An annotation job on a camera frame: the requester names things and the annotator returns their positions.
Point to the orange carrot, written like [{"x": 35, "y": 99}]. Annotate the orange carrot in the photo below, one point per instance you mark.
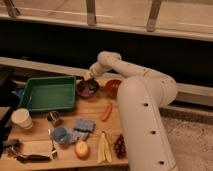
[{"x": 105, "y": 115}]

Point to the white paper cup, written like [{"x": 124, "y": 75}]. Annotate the white paper cup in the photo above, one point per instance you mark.
[{"x": 22, "y": 118}]

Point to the red bowl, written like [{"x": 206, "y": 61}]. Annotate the red bowl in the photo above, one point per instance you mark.
[{"x": 111, "y": 87}]

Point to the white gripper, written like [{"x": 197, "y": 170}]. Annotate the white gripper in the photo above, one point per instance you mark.
[{"x": 90, "y": 73}]

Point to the green plastic tray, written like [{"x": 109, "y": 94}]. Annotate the green plastic tray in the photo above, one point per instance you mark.
[{"x": 46, "y": 94}]

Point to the black handled tool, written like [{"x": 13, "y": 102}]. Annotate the black handled tool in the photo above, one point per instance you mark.
[{"x": 32, "y": 158}]

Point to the yellow banana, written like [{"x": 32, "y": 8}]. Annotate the yellow banana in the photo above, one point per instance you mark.
[{"x": 104, "y": 152}]

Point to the dark grape bunch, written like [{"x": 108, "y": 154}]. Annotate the dark grape bunch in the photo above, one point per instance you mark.
[{"x": 119, "y": 147}]

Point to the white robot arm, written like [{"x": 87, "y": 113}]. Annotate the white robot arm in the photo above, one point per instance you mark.
[{"x": 140, "y": 95}]

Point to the blue plastic cup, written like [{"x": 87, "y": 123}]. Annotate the blue plastic cup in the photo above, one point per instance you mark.
[{"x": 60, "y": 135}]

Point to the blue sponge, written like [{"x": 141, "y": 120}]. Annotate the blue sponge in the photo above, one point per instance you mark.
[{"x": 84, "y": 125}]

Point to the light blue cloth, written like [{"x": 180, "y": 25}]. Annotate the light blue cloth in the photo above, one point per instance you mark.
[{"x": 75, "y": 135}]

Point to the purple bowl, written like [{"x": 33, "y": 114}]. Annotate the purple bowl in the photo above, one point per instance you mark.
[{"x": 87, "y": 89}]

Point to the small metal cup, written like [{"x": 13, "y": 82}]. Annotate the small metal cup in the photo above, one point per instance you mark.
[{"x": 54, "y": 118}]

